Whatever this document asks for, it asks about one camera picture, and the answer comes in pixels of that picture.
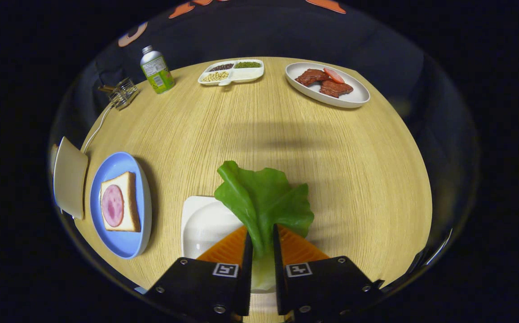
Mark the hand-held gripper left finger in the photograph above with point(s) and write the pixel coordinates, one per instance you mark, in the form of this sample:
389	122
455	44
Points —
246	287

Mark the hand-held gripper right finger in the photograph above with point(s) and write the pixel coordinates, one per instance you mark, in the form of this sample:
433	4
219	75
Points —
279	287

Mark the green lettuce leaf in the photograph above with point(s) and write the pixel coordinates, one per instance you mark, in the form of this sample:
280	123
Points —
264	197

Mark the white square plate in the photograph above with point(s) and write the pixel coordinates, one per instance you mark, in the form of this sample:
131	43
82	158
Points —
205	224

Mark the blue round plate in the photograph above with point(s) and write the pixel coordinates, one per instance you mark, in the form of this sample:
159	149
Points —
122	244

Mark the white bread slice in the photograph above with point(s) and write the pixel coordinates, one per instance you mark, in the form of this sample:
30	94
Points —
130	184

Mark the pink ham slice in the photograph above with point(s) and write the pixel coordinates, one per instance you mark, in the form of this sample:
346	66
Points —
112	205

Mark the white oval plate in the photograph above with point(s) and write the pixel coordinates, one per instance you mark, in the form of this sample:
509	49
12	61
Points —
354	96

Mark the brown meat slice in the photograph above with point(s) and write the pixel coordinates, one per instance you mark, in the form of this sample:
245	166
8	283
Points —
336	88
311	76

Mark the white toaster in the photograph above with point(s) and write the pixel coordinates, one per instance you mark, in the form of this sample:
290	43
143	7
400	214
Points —
70	177

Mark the white divided bean dish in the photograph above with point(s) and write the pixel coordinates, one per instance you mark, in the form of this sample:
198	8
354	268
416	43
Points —
237	75

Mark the pink sausage slice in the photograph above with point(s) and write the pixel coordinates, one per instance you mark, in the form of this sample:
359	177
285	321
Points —
333	75

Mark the green labelled metal bottle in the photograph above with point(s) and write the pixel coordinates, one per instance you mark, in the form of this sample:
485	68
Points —
157	72

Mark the black backdrop cloth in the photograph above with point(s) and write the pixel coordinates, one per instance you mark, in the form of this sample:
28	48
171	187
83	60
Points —
286	31

